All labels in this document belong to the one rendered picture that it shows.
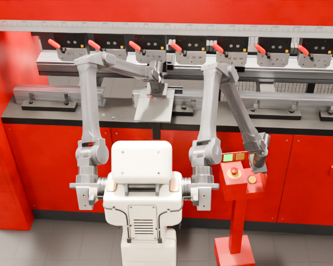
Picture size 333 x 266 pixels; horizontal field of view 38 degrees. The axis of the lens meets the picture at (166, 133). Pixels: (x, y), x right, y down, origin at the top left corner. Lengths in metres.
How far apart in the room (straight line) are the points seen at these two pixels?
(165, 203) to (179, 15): 0.97
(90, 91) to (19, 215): 1.51
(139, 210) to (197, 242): 1.41
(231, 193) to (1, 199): 1.44
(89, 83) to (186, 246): 1.53
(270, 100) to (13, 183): 1.55
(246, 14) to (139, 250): 1.15
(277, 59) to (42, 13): 1.15
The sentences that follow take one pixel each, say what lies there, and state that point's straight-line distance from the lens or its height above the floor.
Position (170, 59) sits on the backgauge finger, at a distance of 2.73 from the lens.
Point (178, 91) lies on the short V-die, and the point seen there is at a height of 0.99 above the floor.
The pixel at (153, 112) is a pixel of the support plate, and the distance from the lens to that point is 2.41.
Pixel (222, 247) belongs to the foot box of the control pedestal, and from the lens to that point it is 2.93.
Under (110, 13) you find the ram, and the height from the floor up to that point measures 1.44.
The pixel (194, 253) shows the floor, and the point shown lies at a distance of 3.05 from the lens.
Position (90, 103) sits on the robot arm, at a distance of 1.85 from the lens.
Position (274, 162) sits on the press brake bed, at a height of 0.62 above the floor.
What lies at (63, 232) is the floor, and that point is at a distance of 3.23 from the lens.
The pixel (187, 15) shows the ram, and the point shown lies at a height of 1.45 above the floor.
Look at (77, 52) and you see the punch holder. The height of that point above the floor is 1.23.
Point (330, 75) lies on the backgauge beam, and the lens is 2.87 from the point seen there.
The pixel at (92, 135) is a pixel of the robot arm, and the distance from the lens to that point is 1.83.
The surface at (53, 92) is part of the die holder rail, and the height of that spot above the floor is 0.96.
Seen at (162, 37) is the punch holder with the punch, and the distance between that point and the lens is 2.36.
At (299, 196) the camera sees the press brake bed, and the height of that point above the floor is 0.35.
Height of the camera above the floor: 2.51
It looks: 41 degrees down
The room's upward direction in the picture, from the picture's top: 2 degrees counter-clockwise
